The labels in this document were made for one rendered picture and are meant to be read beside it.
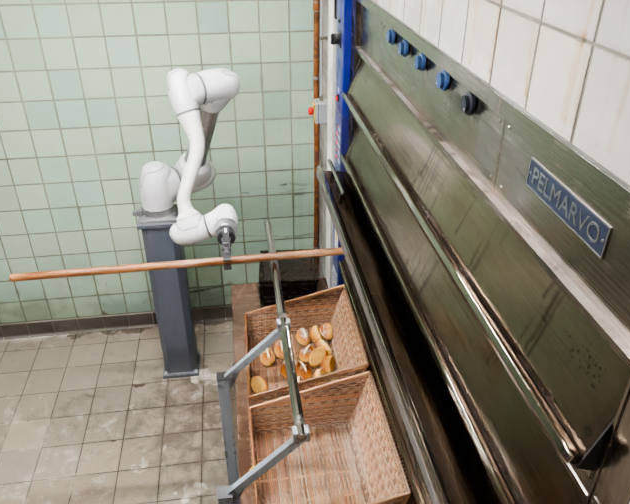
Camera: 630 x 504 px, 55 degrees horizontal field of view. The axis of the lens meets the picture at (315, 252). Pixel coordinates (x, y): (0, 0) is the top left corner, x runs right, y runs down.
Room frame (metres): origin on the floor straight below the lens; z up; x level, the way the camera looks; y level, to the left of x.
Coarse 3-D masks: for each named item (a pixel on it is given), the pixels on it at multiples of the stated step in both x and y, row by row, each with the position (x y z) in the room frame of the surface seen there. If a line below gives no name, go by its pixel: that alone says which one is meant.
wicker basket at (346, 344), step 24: (336, 288) 2.30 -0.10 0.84; (264, 312) 2.26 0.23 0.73; (288, 312) 2.27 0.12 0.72; (312, 312) 2.29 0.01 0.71; (336, 312) 2.27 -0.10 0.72; (264, 336) 2.25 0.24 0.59; (336, 336) 2.17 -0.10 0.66; (360, 336) 1.93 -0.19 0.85; (336, 360) 2.07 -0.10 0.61; (360, 360) 1.84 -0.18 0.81; (312, 384) 1.74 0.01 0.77; (288, 408) 1.73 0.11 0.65
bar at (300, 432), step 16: (272, 240) 2.16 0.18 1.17; (272, 272) 1.92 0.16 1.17; (288, 320) 1.62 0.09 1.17; (272, 336) 1.61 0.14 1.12; (288, 336) 1.54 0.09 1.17; (256, 352) 1.60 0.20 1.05; (288, 352) 1.46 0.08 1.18; (240, 368) 1.59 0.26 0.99; (288, 368) 1.39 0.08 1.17; (224, 384) 1.57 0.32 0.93; (288, 384) 1.33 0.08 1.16; (224, 400) 1.57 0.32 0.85; (224, 416) 1.57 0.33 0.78; (224, 432) 1.57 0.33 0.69; (304, 432) 1.14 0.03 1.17; (288, 448) 1.13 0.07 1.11; (272, 464) 1.13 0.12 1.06; (240, 480) 1.12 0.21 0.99; (224, 496) 1.10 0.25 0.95
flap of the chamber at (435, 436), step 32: (352, 192) 2.15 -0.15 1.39; (352, 224) 1.88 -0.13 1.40; (384, 256) 1.68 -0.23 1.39; (384, 288) 1.48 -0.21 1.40; (384, 320) 1.32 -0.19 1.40; (416, 352) 1.20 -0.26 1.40; (416, 384) 1.08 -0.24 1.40; (448, 416) 0.98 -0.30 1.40; (416, 448) 0.88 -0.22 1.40; (448, 448) 0.89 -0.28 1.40; (448, 480) 0.80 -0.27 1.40; (480, 480) 0.81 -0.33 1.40
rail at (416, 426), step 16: (320, 176) 2.24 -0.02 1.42; (336, 208) 1.95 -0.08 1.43; (352, 256) 1.62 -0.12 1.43; (368, 288) 1.44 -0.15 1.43; (368, 304) 1.37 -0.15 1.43; (384, 336) 1.22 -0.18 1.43; (384, 352) 1.17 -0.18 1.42; (400, 384) 1.05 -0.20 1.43; (416, 416) 0.95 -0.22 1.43; (416, 432) 0.90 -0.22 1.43; (432, 464) 0.82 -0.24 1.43; (432, 480) 0.79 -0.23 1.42; (448, 496) 0.75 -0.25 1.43
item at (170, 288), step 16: (144, 224) 2.61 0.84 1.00; (160, 224) 2.61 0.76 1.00; (144, 240) 2.63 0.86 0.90; (160, 240) 2.62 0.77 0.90; (160, 256) 2.62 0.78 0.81; (176, 256) 2.63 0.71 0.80; (160, 272) 2.62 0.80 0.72; (176, 272) 2.63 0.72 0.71; (160, 288) 2.62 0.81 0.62; (176, 288) 2.63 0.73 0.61; (160, 304) 2.61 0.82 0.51; (176, 304) 2.63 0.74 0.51; (160, 320) 2.62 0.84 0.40; (176, 320) 2.62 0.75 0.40; (192, 320) 2.74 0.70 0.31; (160, 336) 2.63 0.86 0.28; (176, 336) 2.62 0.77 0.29; (192, 336) 2.66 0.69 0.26; (176, 352) 2.62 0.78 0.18; (192, 352) 2.65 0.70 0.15; (176, 368) 2.62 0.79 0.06; (192, 368) 2.64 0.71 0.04
